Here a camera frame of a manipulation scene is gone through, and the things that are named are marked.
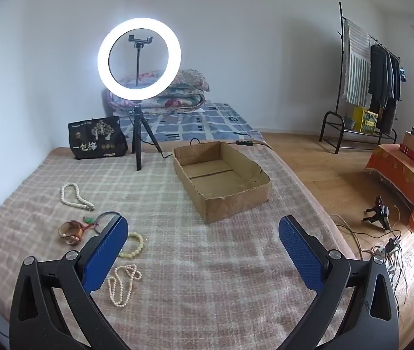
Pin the black tripod stand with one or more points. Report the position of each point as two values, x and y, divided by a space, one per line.
136 135

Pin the black clothes rack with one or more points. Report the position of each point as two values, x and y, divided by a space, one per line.
340 25

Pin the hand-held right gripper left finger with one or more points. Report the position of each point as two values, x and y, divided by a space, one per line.
106 251

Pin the yellow box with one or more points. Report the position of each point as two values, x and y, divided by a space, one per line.
365 120

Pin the power strip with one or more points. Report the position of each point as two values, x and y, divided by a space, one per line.
389 246

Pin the brown cardboard box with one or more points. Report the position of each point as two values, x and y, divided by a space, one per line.
229 204

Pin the striped hanging cloth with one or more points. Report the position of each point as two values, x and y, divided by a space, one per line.
356 69

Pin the folded floral quilt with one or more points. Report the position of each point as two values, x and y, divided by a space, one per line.
177 102

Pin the orange cloth covered table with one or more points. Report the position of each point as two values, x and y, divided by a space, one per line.
400 175

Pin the black printed bag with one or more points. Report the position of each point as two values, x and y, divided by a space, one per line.
97 146

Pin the amber bangle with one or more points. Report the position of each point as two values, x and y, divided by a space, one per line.
71 240

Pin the floral pillow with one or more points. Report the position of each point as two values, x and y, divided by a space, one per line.
188 78

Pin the blue patterned bedsheet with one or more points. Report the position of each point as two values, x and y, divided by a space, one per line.
210 124

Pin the small black floor tripod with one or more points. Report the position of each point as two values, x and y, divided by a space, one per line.
380 213

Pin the dark hanging clothes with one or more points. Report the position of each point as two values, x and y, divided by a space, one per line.
378 76

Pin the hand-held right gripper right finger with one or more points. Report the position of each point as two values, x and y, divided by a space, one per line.
302 255

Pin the black phone holder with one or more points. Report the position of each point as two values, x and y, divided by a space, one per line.
140 40

